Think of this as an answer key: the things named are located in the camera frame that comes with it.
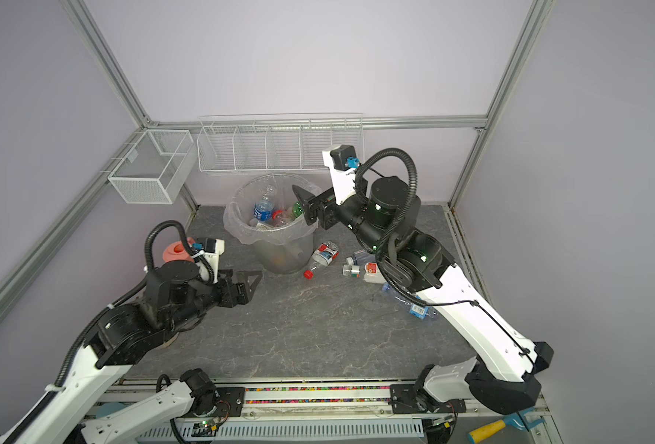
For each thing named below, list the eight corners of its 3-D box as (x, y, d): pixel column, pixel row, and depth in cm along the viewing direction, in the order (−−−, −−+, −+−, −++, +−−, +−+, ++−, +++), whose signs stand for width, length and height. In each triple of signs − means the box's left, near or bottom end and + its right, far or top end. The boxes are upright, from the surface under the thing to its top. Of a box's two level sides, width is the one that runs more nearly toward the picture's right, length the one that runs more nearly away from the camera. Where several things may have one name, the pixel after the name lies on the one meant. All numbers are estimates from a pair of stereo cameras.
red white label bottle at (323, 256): (297, 271, 102) (296, 266, 99) (326, 243, 109) (326, 238, 107) (310, 281, 99) (310, 277, 96) (340, 253, 107) (340, 247, 104)
